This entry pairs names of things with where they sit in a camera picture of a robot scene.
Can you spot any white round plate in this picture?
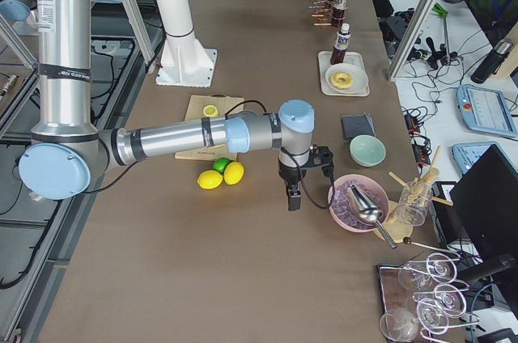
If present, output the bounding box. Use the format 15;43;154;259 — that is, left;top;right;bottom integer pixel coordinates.
325;63;368;95

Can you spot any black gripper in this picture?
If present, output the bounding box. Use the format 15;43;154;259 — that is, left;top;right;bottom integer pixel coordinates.
278;145;335;211

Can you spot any metal ice scoop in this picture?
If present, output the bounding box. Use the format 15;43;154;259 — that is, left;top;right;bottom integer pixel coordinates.
347;184;397;249

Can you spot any right black usb hub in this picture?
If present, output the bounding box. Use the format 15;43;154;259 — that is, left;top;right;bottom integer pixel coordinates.
411;143;431;166

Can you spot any right teach pendant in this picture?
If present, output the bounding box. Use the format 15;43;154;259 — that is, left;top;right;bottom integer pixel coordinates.
451;141;516;175

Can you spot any cream serving tray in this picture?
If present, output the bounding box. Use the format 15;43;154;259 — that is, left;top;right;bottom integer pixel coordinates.
317;51;370;97

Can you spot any mint green bowl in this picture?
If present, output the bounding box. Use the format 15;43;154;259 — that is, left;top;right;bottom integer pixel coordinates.
350;135;386;167

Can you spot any whole lemon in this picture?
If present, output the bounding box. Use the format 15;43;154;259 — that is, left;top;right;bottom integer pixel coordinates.
223;161;244;185
197;169;223;190

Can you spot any left teach pendant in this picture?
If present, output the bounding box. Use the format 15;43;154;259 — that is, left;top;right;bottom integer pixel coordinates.
456;85;517;138

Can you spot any aluminium frame post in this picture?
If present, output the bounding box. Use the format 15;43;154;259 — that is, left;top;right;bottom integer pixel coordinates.
386;0;436;83

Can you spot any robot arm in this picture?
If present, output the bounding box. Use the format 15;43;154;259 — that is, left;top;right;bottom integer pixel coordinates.
19;0;333;210

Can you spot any green lime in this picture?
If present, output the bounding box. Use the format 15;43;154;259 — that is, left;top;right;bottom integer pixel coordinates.
212;157;232;174

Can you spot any lower whole lemon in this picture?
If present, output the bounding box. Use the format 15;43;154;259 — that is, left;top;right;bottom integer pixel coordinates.
223;161;244;185

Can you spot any teach pendant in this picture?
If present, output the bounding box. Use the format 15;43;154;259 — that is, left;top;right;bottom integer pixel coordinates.
451;141;516;175
456;85;517;138

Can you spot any round wooden stand base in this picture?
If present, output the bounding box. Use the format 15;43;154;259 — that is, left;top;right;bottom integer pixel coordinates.
383;201;414;243

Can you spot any wine glass rack tray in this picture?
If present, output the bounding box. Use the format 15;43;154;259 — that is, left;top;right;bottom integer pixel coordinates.
376;250;479;342

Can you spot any bamboo cutting board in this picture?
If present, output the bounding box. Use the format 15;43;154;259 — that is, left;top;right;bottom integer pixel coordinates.
175;95;244;161

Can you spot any left black usb hub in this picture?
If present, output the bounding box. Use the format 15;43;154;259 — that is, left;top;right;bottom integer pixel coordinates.
403;112;422;135

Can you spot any glazed donut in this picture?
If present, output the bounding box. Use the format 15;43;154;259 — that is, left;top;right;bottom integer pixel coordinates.
330;71;354;90

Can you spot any half lemon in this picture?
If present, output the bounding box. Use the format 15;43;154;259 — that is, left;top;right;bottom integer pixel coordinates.
202;104;219;118

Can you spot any reacher grabber tool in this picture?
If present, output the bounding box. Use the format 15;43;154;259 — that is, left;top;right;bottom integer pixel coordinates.
426;3;458;70

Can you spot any tea bottle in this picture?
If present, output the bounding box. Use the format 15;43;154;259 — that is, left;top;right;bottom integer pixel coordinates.
331;0;346;27
329;23;350;65

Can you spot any upper whole lemon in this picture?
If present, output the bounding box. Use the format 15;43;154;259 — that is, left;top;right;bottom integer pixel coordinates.
197;169;223;190

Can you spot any folded grey cloth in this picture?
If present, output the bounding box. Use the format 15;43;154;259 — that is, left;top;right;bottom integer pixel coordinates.
341;113;376;141

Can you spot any black water bottle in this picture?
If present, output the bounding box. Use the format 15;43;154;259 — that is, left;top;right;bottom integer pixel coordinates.
470;38;514;84

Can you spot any black usb hub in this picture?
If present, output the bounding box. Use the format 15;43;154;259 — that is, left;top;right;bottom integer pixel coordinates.
411;143;431;166
403;112;422;135

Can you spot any glass beaker with sticks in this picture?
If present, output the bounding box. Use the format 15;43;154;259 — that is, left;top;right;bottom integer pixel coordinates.
389;146;453;227

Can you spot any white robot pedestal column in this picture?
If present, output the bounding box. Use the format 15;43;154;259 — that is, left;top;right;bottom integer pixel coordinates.
156;0;217;88

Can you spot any copper wire bottle rack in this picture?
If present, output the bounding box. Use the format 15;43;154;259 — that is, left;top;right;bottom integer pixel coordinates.
312;0;333;27

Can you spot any pink ice bowl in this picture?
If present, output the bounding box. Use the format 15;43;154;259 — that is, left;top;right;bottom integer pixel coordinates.
329;174;389;233

